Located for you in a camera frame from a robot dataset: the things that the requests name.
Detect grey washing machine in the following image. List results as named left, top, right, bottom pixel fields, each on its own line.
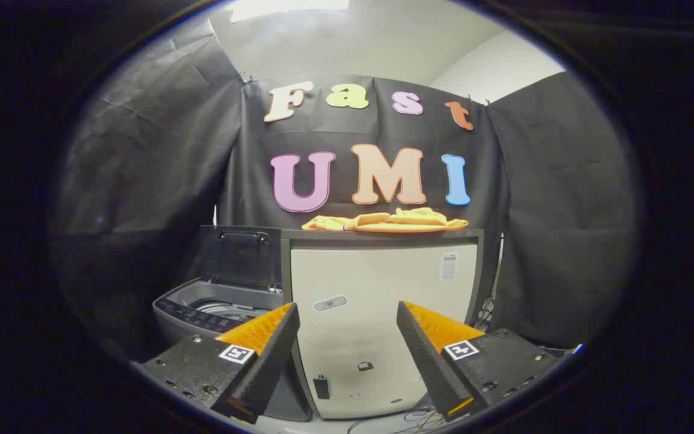
left=152, top=276, right=313, bottom=423

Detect black backdrop cloth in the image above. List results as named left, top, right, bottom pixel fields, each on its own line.
left=52, top=15, right=643, bottom=362

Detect white cabinet with dark frame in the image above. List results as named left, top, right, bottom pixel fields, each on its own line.
left=279, top=228, right=485, bottom=421

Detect yellow orange buttoned garment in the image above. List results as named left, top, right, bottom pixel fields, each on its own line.
left=302, top=207, right=469, bottom=234

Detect tangled floor cables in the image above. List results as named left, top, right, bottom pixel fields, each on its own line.
left=347, top=409, right=447, bottom=434

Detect black hanging cables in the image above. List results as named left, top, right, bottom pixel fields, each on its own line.
left=475, top=235, right=505, bottom=333

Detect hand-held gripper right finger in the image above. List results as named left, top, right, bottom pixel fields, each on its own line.
left=396, top=301, right=566, bottom=423

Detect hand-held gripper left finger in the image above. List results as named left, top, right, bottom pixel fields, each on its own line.
left=132, top=303, right=301, bottom=424

